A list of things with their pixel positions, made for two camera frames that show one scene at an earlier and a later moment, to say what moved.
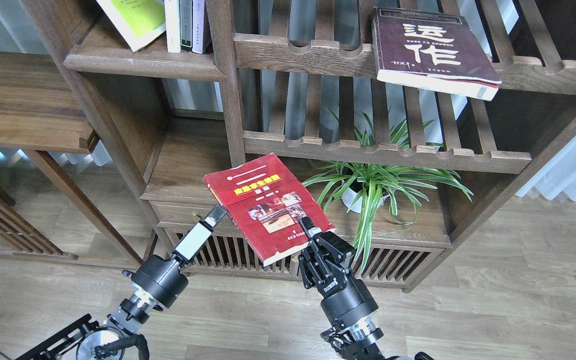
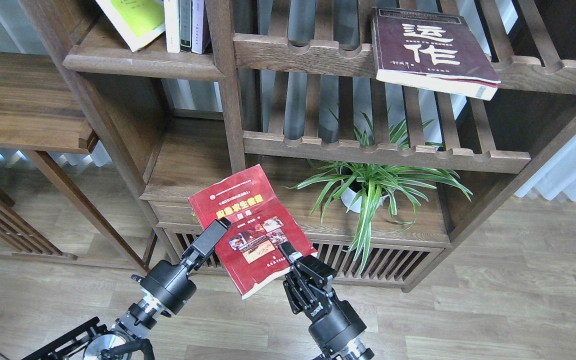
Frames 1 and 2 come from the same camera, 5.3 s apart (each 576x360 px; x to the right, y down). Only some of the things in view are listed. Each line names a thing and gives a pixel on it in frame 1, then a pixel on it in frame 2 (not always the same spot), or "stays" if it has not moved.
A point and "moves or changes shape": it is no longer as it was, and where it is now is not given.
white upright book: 172,18 stays
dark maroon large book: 435,51 stays
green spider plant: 365,187 stays
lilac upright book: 198,22 stays
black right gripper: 324,264 -> 308,285
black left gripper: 161,278 -> 168,286
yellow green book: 138,21 stays
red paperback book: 265,202 moves or changes shape
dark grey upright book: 186,25 stays
